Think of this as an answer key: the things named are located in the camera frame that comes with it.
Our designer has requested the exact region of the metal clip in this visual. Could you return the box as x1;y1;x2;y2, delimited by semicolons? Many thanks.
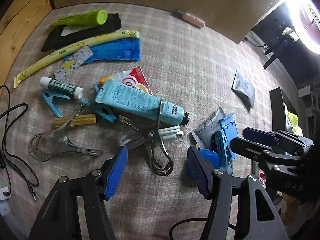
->
119;99;174;177
28;104;103;163

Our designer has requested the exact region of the light blue cream tube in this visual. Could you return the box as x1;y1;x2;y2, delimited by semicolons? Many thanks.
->
95;80;190;126

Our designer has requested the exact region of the blue bottle cap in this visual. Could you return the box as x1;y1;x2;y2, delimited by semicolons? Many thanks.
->
186;149;220;180

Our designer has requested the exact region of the grey sachet with logo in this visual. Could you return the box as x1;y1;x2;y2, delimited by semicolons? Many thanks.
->
189;107;226;150

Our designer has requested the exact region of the grey foil sachet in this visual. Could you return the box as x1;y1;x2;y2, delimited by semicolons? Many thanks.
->
232;69;255;112

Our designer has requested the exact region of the white power strip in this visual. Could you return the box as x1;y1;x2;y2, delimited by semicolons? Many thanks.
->
0;183;11;216

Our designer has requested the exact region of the wooden clothespin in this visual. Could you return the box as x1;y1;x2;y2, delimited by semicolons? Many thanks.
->
54;114;97;128

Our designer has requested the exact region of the blue plastic clip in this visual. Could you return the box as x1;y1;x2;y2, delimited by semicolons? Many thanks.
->
41;89;71;118
78;88;117;123

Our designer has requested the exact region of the pink small bottle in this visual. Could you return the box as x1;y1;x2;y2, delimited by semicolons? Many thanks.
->
174;10;206;29

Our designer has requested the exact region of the red white snack packet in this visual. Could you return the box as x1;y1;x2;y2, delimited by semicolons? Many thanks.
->
100;66;153;95

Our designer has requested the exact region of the green white lip balm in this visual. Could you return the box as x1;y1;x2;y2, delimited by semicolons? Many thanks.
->
40;76;84;100

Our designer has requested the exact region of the plaid table mat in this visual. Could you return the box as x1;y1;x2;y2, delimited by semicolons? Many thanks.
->
0;2;301;240

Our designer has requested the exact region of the blue foil packet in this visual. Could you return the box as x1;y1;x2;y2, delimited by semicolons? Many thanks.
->
63;37;142;65

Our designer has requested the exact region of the long yellow tea stick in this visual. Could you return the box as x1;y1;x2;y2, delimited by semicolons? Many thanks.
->
13;29;140;88

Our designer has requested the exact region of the black wipes pack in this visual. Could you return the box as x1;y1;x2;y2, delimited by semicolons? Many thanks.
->
41;13;121;53

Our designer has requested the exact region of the green tube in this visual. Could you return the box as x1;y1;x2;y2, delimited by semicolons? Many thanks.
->
50;10;108;27

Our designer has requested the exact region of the wooden board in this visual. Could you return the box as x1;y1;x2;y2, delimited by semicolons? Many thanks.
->
1;0;52;84

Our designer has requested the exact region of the white usb cable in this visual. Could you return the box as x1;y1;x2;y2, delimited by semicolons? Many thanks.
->
118;125;184;151

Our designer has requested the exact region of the black cable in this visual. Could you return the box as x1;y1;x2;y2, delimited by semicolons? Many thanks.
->
0;84;40;202

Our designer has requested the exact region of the ring light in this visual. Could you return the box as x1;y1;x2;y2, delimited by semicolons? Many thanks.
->
286;0;319;54

